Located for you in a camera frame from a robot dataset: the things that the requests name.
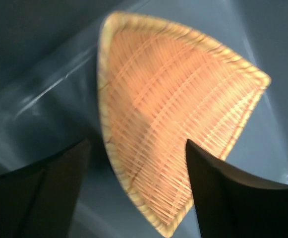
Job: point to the triangular orange woven tray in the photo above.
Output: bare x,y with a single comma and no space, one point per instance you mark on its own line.
161,83

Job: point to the grey plastic bin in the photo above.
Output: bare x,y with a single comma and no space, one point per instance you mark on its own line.
48,91

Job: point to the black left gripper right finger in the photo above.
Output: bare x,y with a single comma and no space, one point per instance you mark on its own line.
231,203

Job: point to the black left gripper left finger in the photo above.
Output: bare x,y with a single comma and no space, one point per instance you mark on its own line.
38,200

